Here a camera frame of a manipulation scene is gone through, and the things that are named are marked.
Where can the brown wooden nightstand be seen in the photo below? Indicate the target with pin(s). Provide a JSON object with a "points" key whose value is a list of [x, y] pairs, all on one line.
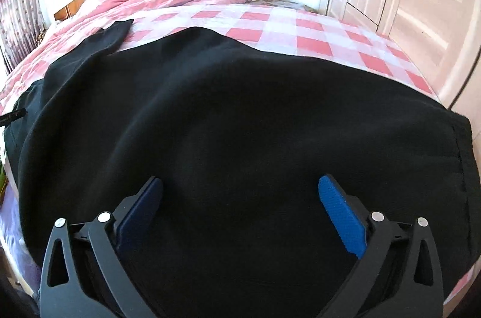
{"points": [[73, 6]]}

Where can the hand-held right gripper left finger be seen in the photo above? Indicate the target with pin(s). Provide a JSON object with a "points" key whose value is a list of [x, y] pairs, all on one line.
{"points": [[144, 205]]}

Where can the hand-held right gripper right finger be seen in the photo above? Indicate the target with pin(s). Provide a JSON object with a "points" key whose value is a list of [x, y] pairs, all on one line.
{"points": [[340, 212]]}

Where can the pink quilt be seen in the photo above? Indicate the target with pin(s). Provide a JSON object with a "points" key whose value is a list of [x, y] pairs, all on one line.
{"points": [[94, 13]]}

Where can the pink checkered bed sheet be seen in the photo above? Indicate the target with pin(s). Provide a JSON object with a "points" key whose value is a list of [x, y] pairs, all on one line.
{"points": [[285, 24]]}

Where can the pink patterned curtain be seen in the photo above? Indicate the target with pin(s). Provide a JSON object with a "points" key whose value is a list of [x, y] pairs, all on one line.
{"points": [[18, 13]]}

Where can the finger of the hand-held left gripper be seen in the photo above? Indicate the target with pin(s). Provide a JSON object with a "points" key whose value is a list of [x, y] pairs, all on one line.
{"points": [[13, 116]]}

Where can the black pants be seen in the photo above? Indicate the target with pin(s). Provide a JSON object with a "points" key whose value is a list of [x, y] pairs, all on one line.
{"points": [[233, 107]]}

